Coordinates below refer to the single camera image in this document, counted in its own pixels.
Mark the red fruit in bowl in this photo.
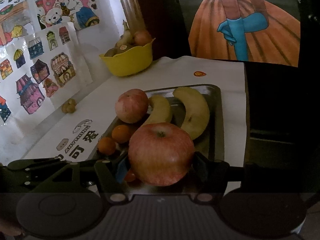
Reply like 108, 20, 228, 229
133, 30, 152, 46

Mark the girl in orange dress poster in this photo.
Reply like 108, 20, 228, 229
178, 0, 300, 67

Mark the metal tray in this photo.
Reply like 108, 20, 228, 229
87, 83, 225, 188

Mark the kiwi in bowl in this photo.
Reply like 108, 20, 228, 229
104, 43, 133, 57

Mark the orange tangerine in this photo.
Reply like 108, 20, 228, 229
111, 125, 136, 144
97, 137, 116, 155

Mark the banana in bowl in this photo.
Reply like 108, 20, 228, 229
116, 20, 133, 48

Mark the large red apple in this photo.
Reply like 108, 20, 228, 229
128, 122, 195, 186

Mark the girl with teddy drawing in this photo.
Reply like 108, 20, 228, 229
34, 0, 100, 30

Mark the yellow-green banana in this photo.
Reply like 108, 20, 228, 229
143, 95, 172, 126
173, 87, 210, 140

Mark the yellow fruit bowl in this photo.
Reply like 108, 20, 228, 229
99, 39, 155, 77

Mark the boy with fan drawing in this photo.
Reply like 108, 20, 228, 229
1, 0, 35, 47

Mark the small red tomato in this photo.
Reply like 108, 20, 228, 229
124, 169, 137, 183

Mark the brown wooden frame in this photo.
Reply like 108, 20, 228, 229
120, 0, 146, 35

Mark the houses drawing paper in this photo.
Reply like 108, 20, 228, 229
1, 22, 92, 133

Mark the small red apple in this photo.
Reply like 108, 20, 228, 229
115, 89, 149, 124

